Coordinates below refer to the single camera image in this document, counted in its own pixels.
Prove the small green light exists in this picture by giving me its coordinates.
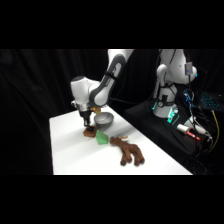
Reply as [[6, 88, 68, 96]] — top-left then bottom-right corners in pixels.
[[166, 107, 180, 125]]

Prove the grey metal bowl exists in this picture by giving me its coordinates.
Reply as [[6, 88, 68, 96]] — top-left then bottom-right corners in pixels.
[[93, 111, 116, 131]]

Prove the brown plush moose toy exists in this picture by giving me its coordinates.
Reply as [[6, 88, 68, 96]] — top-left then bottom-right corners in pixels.
[[109, 134, 146, 167]]

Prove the yellow cable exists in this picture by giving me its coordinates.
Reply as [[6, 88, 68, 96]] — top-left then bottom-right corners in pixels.
[[211, 109, 221, 152]]

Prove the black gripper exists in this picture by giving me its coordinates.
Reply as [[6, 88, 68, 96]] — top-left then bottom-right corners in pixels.
[[78, 107, 94, 128]]

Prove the orange block with blue square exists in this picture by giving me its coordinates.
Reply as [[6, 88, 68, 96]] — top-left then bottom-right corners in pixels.
[[83, 125, 99, 138]]

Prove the green wedge block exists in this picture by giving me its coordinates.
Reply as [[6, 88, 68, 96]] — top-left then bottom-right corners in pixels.
[[94, 129, 111, 147]]

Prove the blue cable bundle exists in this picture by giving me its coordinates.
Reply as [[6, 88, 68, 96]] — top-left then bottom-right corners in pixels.
[[182, 88, 196, 110]]

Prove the black curtain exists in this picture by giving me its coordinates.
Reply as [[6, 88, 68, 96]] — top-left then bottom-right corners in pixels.
[[0, 49, 224, 176]]

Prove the blue backlit keyboard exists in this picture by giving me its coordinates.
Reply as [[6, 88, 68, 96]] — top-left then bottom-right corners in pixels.
[[199, 92, 224, 111]]

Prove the black robot stand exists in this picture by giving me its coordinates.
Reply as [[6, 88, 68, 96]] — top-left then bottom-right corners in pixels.
[[123, 97, 214, 160]]

